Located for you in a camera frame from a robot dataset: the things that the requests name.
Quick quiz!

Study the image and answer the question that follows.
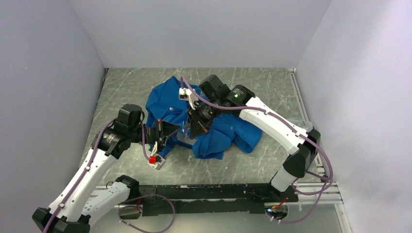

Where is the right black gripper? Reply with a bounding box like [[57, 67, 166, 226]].
[[186, 98, 223, 138]]

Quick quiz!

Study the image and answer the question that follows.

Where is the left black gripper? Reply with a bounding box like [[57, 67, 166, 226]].
[[129, 118, 180, 153]]

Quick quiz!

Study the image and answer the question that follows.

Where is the blue zip jacket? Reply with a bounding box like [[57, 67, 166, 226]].
[[145, 76, 262, 159]]

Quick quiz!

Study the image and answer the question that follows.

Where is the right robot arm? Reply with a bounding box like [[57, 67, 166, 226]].
[[179, 75, 320, 201]]

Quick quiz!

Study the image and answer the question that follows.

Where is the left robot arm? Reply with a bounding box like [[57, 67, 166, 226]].
[[32, 104, 181, 233]]

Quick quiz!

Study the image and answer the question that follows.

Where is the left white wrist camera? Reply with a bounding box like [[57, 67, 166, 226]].
[[147, 142, 166, 170]]

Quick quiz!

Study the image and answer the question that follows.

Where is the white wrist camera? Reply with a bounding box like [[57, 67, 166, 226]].
[[178, 87, 199, 110], [147, 142, 166, 170]]

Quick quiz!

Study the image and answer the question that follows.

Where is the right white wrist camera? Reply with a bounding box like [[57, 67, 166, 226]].
[[178, 87, 199, 110]]

